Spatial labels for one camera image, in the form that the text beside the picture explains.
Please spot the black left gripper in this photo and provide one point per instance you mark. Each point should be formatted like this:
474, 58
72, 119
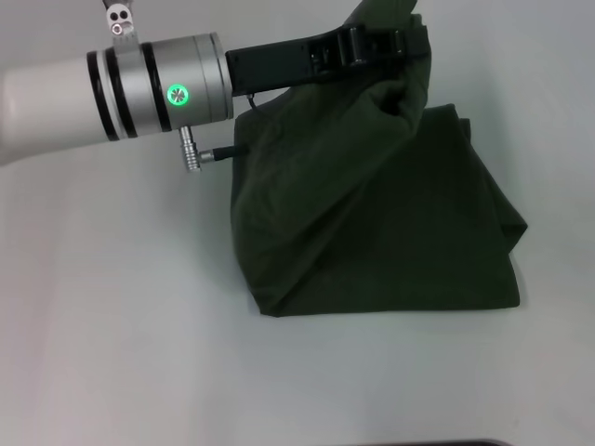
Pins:
288, 60

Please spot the dark green FREE T-shirt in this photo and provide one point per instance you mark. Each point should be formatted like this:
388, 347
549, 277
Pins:
372, 209

